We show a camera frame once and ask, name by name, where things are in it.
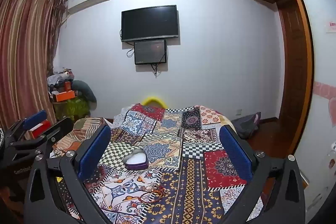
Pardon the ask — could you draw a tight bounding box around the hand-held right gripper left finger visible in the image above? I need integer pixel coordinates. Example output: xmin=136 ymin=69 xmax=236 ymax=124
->
xmin=24 ymin=124 xmax=112 ymax=224

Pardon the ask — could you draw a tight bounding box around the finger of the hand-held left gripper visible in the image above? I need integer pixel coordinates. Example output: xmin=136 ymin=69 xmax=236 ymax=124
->
xmin=7 ymin=116 xmax=75 ymax=161
xmin=0 ymin=109 xmax=48 ymax=146

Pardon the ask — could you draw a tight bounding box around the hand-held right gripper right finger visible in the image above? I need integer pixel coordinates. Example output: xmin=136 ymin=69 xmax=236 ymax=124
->
xmin=220 ymin=124 xmax=306 ymax=224

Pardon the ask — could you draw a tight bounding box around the purple heart-shaped jewelry box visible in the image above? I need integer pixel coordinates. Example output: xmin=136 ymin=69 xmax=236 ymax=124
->
xmin=123 ymin=149 xmax=150 ymax=170

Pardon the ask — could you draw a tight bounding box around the red string bracelet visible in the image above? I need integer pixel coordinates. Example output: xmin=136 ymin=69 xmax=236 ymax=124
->
xmin=138 ymin=183 xmax=171 ymax=205

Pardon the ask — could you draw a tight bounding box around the red box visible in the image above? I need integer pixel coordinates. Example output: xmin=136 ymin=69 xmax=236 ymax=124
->
xmin=28 ymin=120 xmax=51 ymax=140

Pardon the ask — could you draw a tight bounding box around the striped brown quilt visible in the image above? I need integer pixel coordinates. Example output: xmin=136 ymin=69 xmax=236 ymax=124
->
xmin=50 ymin=116 xmax=116 ymax=159

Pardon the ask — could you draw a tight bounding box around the grey bag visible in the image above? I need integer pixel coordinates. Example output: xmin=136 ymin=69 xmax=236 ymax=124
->
xmin=231 ymin=112 xmax=261 ymax=139

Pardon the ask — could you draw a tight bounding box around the orange box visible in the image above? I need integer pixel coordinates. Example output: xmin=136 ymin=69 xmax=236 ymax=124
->
xmin=51 ymin=90 xmax=75 ymax=102

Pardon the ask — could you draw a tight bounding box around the pile of clutter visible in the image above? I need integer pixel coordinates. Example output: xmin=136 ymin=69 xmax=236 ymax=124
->
xmin=47 ymin=67 xmax=75 ymax=94

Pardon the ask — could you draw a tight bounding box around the patchwork printed blanket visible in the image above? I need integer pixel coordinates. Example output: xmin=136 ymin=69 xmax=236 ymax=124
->
xmin=84 ymin=103 xmax=265 ymax=224

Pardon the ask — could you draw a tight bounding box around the striped red curtain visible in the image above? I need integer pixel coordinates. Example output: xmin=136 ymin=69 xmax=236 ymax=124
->
xmin=0 ymin=0 xmax=66 ymax=132

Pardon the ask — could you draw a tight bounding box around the wooden wardrobe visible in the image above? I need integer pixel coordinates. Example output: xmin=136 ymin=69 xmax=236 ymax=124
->
xmin=236 ymin=0 xmax=315 ymax=188

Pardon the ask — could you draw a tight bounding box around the frosted sliding door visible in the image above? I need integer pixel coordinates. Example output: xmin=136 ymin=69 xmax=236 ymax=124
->
xmin=286 ymin=0 xmax=336 ymax=214

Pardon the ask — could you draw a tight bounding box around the yellow plastic ring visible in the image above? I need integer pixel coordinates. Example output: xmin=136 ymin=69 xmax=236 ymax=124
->
xmin=142 ymin=95 xmax=167 ymax=109

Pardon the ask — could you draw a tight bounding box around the small black wall monitor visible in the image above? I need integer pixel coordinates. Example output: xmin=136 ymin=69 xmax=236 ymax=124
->
xmin=134 ymin=39 xmax=168 ymax=65

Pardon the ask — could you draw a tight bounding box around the black wall television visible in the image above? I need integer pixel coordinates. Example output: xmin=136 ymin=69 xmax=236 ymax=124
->
xmin=121 ymin=5 xmax=180 ymax=43

